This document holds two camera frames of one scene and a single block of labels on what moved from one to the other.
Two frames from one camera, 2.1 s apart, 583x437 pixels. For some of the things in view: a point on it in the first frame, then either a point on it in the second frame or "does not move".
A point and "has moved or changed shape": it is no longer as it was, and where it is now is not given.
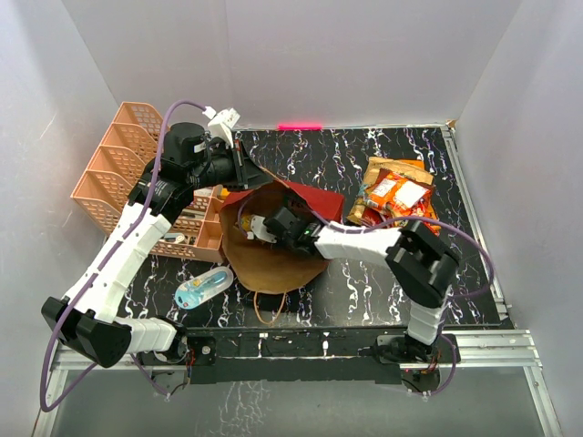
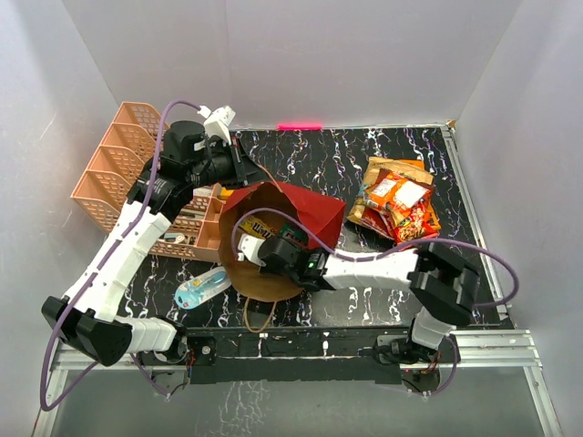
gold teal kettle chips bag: (374, 166) does not move
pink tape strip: (299, 127) does not move
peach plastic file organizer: (117, 167) does not move
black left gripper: (246, 173) does not move
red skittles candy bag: (372, 217) has moved or changed shape
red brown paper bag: (267, 268) has moved or changed shape
